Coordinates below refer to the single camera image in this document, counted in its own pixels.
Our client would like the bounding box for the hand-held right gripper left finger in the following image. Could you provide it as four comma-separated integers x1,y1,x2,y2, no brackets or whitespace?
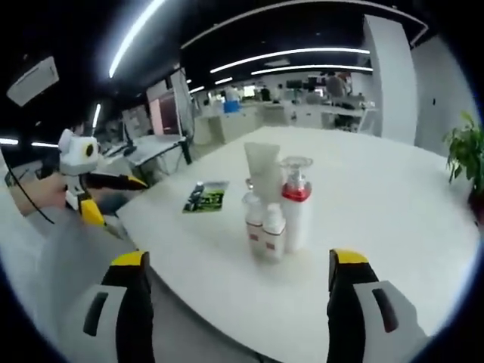
55,249,157,363

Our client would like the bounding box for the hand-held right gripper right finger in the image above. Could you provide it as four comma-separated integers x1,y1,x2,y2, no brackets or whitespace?
326,247,433,363

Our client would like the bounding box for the green skincare sachet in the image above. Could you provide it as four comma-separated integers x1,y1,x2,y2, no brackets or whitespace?
181,180,231,215

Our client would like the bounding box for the small white red-label bottle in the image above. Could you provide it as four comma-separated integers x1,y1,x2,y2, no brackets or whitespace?
242,191,266,255
260,202,287,265

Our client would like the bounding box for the white pump bottle red collar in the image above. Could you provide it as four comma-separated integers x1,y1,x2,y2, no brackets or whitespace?
279,156,315,253

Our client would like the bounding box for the grey skincare tube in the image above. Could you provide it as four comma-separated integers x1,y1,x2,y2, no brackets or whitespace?
243,141,281,203

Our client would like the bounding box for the person's left hand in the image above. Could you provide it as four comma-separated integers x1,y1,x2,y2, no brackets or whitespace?
39,175,77,214

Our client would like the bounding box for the black desk lamp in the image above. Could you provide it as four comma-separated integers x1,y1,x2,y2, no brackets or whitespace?
119,116,138,155

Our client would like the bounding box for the white neighbouring desk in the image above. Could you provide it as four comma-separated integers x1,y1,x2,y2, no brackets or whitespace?
104,134,189,168

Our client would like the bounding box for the pink panel screen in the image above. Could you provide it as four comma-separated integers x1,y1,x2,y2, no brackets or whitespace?
148,92,181,136

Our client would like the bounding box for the ceiling air conditioner vent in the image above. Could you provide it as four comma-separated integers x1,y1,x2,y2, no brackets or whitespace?
6,55,61,107

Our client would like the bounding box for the white diffuser panel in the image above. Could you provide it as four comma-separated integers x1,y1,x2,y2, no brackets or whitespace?
169,69,197,145

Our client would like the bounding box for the long ceiling light strip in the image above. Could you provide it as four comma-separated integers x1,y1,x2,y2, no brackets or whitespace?
107,0,168,79

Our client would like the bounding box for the row of white office desks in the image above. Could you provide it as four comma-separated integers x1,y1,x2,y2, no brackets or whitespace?
192,98,379,147

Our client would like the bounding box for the green potted plant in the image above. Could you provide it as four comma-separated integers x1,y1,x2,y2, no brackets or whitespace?
442,110,484,183

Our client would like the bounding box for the black cable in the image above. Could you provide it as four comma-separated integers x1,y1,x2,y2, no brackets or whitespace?
2,149,56,225

